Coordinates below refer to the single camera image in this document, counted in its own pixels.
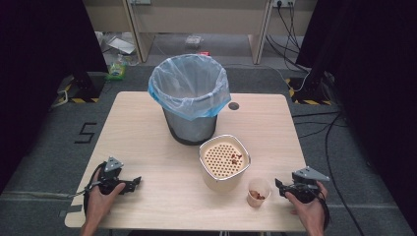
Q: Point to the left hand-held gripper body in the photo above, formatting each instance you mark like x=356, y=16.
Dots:
x=109, y=178

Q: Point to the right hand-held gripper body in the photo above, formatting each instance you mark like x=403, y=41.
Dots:
x=306, y=190

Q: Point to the person's right hand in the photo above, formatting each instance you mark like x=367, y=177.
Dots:
x=309, y=211

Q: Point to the person's left hand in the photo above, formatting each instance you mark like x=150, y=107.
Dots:
x=97, y=205

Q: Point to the small translucent paper cup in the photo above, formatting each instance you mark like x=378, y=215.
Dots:
x=259, y=187

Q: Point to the brown food scraps in cup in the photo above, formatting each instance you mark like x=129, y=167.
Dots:
x=257, y=195

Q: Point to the brown food scraps on strainer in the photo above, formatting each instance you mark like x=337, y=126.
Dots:
x=235, y=158

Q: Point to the beige square container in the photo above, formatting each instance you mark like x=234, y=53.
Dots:
x=216, y=183

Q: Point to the perforated beige strainer insert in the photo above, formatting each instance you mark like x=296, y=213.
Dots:
x=219, y=160

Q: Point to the grey metal trash bin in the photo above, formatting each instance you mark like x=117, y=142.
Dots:
x=193, y=129

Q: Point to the dark round table grommet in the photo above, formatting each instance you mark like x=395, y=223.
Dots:
x=233, y=106

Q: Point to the black stand base striped tape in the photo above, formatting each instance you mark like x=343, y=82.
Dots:
x=83, y=88
x=306, y=93

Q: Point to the green packet on floor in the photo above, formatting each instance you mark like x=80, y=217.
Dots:
x=116, y=70

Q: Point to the blue plastic trash bag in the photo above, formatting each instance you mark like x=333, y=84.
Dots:
x=190, y=82

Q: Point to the black curtain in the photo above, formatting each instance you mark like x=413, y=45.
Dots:
x=377, y=82
x=39, y=65

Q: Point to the crumpled clear plastic wrapping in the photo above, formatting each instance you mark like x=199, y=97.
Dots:
x=119, y=44

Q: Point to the small red object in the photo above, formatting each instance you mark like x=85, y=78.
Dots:
x=204, y=53

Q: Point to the small clear packet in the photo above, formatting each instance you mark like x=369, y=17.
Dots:
x=193, y=40

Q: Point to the white wall socket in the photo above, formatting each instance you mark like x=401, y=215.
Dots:
x=283, y=3

